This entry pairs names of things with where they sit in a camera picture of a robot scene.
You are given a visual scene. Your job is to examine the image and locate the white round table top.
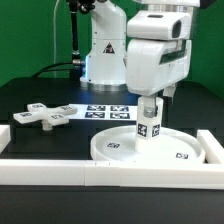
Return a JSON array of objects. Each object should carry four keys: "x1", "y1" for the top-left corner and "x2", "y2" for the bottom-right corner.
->
[{"x1": 90, "y1": 125, "x2": 205, "y2": 164}]

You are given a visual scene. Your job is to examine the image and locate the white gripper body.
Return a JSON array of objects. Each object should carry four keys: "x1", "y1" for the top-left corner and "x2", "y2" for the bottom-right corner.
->
[{"x1": 126, "y1": 39, "x2": 192, "y2": 96}]

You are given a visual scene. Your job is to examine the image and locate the white front fence bar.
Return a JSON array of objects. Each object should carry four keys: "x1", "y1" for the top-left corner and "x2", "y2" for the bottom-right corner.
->
[{"x1": 0, "y1": 159, "x2": 224, "y2": 190}]

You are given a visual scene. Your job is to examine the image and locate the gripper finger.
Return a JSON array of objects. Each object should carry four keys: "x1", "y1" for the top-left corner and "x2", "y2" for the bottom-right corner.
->
[
  {"x1": 163, "y1": 83, "x2": 177, "y2": 98},
  {"x1": 143, "y1": 95, "x2": 158, "y2": 118}
]

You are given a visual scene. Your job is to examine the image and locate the white right fence bar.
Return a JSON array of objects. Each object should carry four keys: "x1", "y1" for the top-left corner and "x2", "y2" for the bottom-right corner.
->
[{"x1": 197, "y1": 130, "x2": 224, "y2": 165}]

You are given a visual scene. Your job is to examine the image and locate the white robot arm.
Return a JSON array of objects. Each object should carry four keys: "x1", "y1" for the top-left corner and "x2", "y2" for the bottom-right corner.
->
[{"x1": 80, "y1": 0, "x2": 216, "y2": 118}]

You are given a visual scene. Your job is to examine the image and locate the black cable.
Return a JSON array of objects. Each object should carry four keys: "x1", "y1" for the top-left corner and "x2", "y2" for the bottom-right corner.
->
[{"x1": 31, "y1": 60, "x2": 86, "y2": 79}]

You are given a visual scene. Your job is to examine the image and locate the black camera stand pole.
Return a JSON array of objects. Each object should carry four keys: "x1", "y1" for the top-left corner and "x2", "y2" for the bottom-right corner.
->
[{"x1": 66, "y1": 0, "x2": 96, "y2": 80}]

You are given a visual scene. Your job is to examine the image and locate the white cross-shaped table base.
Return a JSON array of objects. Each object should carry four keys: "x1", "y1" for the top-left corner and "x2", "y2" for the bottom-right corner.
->
[{"x1": 13, "y1": 103, "x2": 78, "y2": 131}]

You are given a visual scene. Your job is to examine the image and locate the white fence bar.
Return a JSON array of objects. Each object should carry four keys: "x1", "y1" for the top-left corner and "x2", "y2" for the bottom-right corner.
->
[
  {"x1": 197, "y1": 130, "x2": 224, "y2": 165},
  {"x1": 0, "y1": 159, "x2": 224, "y2": 190},
  {"x1": 0, "y1": 125, "x2": 11, "y2": 154}
]

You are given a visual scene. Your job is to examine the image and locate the white left fence bar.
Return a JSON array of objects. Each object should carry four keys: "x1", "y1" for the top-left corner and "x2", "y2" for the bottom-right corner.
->
[{"x1": 0, "y1": 125, "x2": 11, "y2": 154}]

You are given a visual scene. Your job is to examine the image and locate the white marker sheet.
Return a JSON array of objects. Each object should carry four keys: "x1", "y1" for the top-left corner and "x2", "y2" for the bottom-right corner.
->
[{"x1": 69, "y1": 104, "x2": 137, "y2": 121}]

